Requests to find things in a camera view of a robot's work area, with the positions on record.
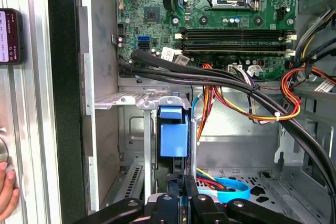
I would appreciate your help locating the silver metal drive cage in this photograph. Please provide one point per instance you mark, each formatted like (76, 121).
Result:
(323, 134)

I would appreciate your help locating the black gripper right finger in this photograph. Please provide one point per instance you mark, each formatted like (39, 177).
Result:
(207, 212)

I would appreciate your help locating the black RAM slot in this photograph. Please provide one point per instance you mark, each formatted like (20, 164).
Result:
(236, 48)
(236, 35)

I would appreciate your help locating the person's hand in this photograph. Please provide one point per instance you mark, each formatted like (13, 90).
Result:
(8, 195)

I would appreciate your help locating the hard disk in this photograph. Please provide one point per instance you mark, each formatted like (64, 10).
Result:
(173, 140)

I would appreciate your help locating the metal disk bay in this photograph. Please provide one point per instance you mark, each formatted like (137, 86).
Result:
(148, 142)

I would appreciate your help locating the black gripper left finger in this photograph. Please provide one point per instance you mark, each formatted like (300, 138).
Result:
(165, 211)

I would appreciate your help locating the black phone with screen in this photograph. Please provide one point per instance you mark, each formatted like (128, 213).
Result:
(10, 37)

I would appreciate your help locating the black open PC case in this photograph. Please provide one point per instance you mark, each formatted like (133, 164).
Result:
(65, 103)

